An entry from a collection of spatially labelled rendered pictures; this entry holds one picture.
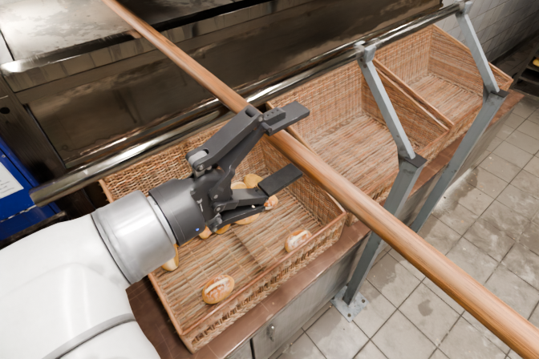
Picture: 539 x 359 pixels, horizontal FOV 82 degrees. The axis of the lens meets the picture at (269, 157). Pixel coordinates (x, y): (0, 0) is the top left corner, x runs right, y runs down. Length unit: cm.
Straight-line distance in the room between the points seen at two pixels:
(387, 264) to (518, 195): 102
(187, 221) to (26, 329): 15
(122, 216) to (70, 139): 59
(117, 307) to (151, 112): 67
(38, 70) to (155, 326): 70
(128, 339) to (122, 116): 68
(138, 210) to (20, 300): 11
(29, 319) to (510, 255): 203
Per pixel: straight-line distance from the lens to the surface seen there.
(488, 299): 38
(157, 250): 35
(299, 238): 100
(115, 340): 33
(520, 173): 261
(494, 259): 205
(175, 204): 35
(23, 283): 35
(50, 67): 84
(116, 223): 35
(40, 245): 36
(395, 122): 83
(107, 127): 93
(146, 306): 104
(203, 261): 104
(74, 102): 91
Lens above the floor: 151
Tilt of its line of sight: 45 degrees down
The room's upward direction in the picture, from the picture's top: straight up
